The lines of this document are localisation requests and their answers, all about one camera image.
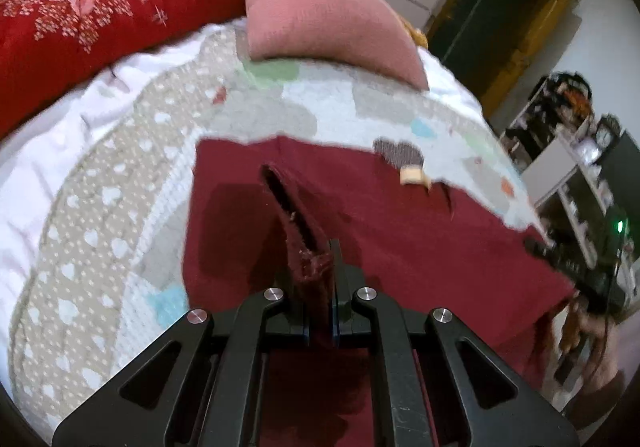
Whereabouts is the dark green door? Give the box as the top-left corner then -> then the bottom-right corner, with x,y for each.
425,0 -> 573,112

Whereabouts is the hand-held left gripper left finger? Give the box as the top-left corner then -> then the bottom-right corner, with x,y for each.
52,271 -> 310,447

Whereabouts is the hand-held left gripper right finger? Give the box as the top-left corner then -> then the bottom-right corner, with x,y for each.
329,238 -> 581,447

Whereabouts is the person's right hand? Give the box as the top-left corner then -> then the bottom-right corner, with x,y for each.
552,294 -> 623,385

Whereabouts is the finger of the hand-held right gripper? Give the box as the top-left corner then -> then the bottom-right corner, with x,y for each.
524,237 -> 581,284

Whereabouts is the pink pillow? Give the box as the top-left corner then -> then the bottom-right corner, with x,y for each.
239,0 -> 431,92

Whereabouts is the heart printed blanket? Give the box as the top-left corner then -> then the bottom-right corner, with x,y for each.
7,24 -> 546,433

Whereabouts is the person's right forearm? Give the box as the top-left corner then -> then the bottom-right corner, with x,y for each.
562,367 -> 628,430

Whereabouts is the dark board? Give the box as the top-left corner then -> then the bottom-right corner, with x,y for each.
600,132 -> 640,228

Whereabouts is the dark red garment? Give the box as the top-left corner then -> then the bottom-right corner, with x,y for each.
182,136 -> 576,447

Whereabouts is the red floral quilt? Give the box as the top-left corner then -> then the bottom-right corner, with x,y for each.
0,0 -> 247,138

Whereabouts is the small table clock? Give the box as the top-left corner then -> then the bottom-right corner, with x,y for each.
595,117 -> 621,150

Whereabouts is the tan knitted cloth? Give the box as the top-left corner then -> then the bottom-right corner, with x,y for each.
400,19 -> 430,50

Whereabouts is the white shelf unit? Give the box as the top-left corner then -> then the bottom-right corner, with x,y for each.
502,72 -> 640,288

